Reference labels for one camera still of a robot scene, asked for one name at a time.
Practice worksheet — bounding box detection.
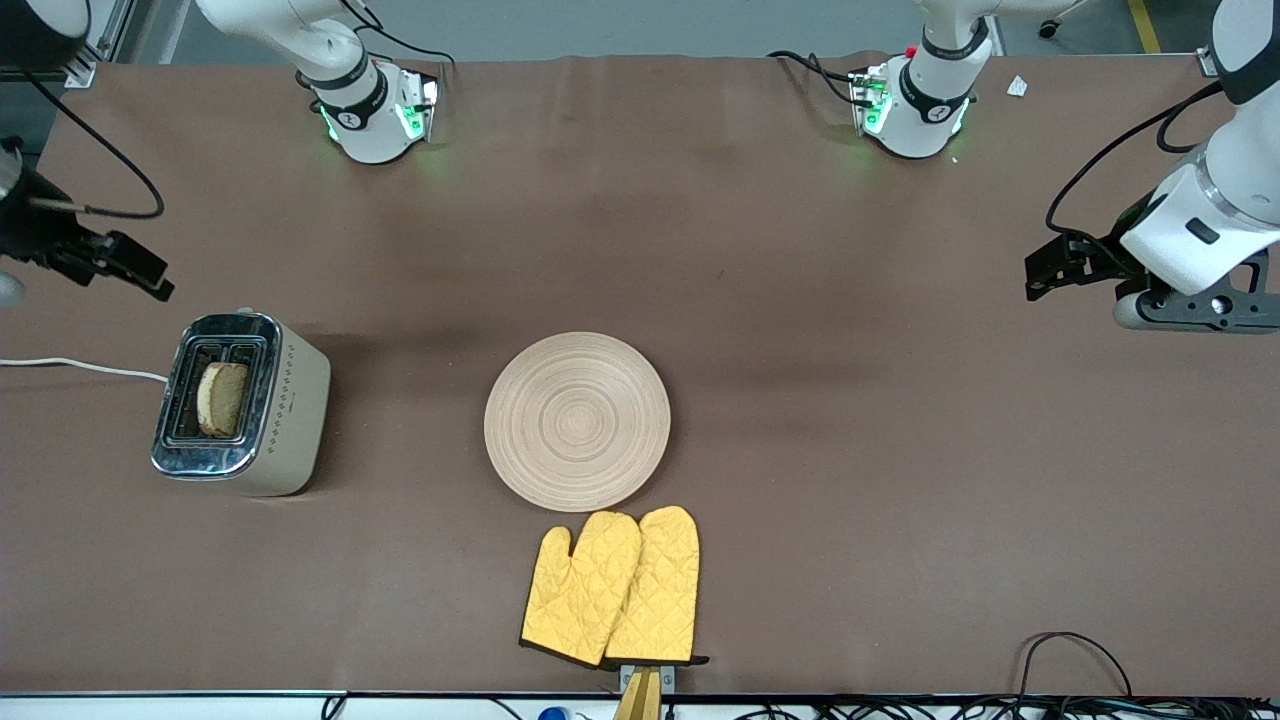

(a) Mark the brown bread slice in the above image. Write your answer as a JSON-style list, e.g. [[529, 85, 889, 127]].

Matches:
[[196, 361, 251, 439]]

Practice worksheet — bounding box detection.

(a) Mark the round wooden plate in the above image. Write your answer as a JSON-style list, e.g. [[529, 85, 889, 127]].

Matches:
[[484, 331, 672, 514]]

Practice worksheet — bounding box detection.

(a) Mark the beige chrome two-slot toaster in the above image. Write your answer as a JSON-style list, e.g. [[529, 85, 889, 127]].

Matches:
[[150, 306, 332, 498]]

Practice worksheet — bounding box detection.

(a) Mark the brown table cover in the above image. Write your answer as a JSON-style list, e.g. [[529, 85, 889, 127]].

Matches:
[[0, 50, 1280, 698]]

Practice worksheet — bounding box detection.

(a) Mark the yellow quilted oven mitt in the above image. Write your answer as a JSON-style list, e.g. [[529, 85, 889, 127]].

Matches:
[[603, 505, 711, 667], [519, 510, 643, 669]]

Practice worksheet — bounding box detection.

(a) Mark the white toaster power cord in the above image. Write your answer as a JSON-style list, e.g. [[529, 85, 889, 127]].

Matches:
[[0, 357, 169, 384]]

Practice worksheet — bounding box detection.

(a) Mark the black left arm base cable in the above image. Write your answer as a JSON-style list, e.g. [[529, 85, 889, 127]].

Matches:
[[768, 50, 861, 106]]

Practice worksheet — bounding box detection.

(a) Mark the black arm base cable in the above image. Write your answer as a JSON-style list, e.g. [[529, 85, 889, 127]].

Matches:
[[768, 50, 861, 106], [300, 0, 456, 101]]

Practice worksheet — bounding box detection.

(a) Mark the black right arm base cable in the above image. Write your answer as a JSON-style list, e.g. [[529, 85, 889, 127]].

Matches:
[[300, 0, 456, 101]]

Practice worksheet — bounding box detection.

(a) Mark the looped black cable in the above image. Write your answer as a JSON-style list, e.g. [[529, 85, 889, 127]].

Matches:
[[1018, 631, 1134, 701]]

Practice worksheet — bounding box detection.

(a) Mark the wooden clamp with metal bracket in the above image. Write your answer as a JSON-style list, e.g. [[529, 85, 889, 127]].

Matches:
[[612, 663, 676, 720]]

